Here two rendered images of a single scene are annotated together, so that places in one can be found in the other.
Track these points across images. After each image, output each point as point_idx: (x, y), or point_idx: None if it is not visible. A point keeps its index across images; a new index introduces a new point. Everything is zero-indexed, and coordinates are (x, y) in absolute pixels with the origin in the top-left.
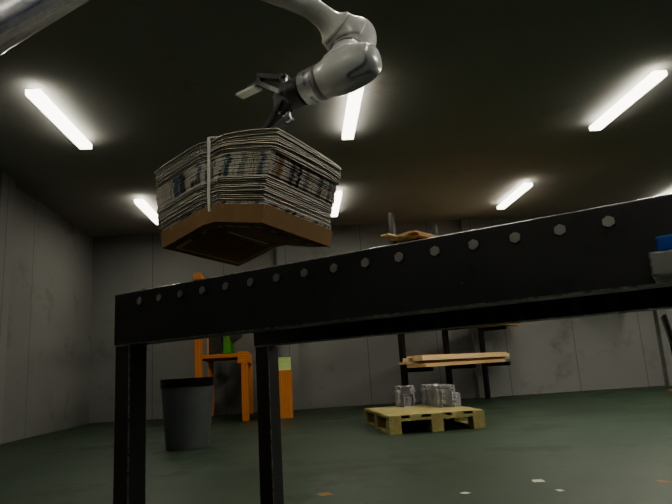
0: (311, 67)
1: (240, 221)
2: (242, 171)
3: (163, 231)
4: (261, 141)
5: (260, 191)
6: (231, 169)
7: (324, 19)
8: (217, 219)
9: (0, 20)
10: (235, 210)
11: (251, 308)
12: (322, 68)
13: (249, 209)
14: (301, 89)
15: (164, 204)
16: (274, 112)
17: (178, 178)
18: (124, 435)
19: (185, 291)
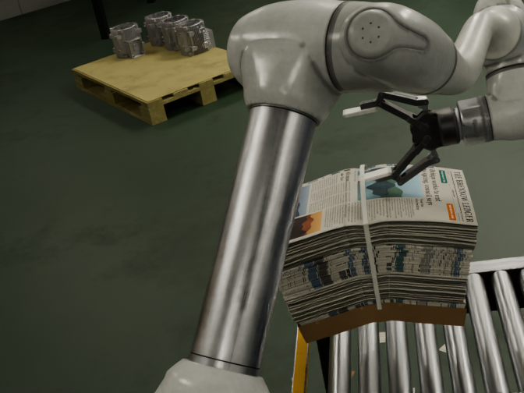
0: (486, 115)
1: (431, 323)
2: (427, 270)
3: (303, 325)
4: (452, 236)
5: (459, 295)
6: (408, 265)
7: (496, 40)
8: (394, 318)
9: (273, 307)
10: (423, 312)
11: None
12: (509, 125)
13: (444, 312)
14: (470, 140)
15: (296, 294)
16: (418, 154)
17: (314, 264)
18: None
19: None
